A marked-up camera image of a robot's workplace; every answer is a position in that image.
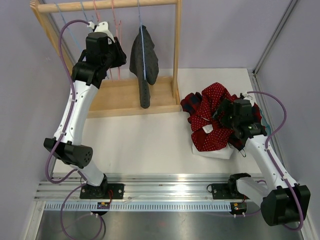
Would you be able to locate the red dotted skirt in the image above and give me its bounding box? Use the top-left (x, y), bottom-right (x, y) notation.
top-left (190, 82), bottom-right (238, 152)

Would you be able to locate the red plaid skirt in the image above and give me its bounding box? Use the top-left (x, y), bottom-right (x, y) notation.
top-left (179, 91), bottom-right (263, 151)

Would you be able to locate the white skirt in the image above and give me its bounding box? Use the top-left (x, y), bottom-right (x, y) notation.
top-left (191, 124), bottom-right (234, 160)

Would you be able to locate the blue wire hanger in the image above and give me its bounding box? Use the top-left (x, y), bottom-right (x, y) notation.
top-left (79, 1), bottom-right (112, 81)
top-left (55, 2), bottom-right (83, 51)
top-left (137, 0), bottom-right (147, 81)

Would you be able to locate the pink wire hanger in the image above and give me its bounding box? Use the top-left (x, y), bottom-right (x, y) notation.
top-left (111, 0), bottom-right (122, 44)
top-left (92, 0), bottom-right (101, 23)

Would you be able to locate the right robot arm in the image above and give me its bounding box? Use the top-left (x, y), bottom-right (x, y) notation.
top-left (212, 99), bottom-right (311, 226)

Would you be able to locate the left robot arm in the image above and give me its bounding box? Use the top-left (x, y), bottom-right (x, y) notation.
top-left (43, 32), bottom-right (126, 199)

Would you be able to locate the grey dotted skirt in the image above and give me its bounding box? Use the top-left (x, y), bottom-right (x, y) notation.
top-left (129, 25), bottom-right (159, 109)

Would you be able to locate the teal plastic bin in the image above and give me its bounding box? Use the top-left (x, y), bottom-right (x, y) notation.
top-left (259, 109), bottom-right (272, 136)

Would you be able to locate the wooden clothes rack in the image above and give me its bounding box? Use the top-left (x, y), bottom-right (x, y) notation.
top-left (30, 0), bottom-right (182, 118)

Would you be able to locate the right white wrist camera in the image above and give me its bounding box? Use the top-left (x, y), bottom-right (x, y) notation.
top-left (239, 92), bottom-right (254, 101)

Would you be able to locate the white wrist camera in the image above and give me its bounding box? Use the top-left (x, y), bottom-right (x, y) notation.
top-left (239, 92), bottom-right (254, 101)
top-left (87, 21), bottom-right (115, 42)

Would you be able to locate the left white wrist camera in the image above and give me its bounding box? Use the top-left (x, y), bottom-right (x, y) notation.
top-left (87, 21), bottom-right (115, 42)

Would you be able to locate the aluminium frame post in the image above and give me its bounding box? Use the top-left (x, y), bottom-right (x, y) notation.
top-left (252, 0), bottom-right (300, 77)

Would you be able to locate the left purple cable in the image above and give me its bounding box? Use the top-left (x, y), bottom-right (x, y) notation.
top-left (44, 19), bottom-right (91, 185)

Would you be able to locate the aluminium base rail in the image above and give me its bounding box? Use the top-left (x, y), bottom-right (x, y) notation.
top-left (33, 173), bottom-right (306, 202)

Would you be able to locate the white slotted cable duct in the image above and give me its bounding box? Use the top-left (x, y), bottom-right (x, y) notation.
top-left (44, 201), bottom-right (231, 212)

